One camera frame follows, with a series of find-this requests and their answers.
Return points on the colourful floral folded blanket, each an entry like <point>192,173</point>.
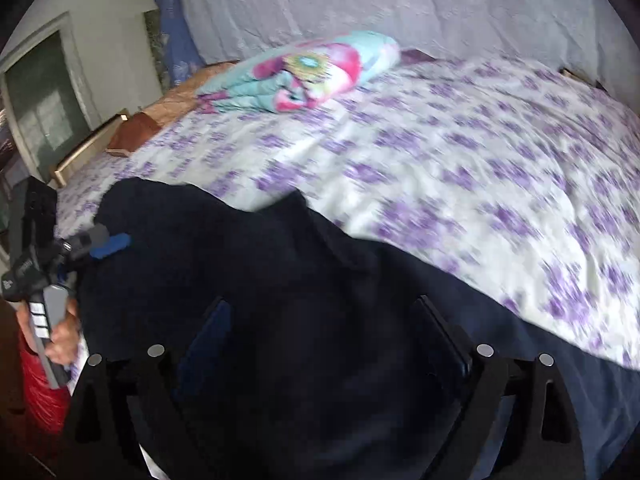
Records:
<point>310,70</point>

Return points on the navy blue pants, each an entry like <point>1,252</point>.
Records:
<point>300,310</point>

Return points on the white lace covered headboard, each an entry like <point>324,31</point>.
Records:
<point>400,0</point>

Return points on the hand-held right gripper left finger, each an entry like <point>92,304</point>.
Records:
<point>207,330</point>

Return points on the blue printed cloth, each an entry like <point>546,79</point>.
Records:
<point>175,35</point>

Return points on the green glass door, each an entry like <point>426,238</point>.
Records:
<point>40,100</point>

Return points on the person's left hand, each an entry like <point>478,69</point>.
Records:
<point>67,335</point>

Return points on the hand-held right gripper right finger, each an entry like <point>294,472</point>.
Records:
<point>442,332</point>

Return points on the wooden bed frame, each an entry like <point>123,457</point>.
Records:
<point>80,152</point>

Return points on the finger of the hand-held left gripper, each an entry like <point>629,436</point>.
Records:
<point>112,246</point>

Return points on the purple floral bed sheet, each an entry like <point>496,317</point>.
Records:
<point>450,160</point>

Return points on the orange-brown cloth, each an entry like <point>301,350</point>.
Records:
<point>140,127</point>

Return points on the person's left forearm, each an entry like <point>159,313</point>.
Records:
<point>42,400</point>

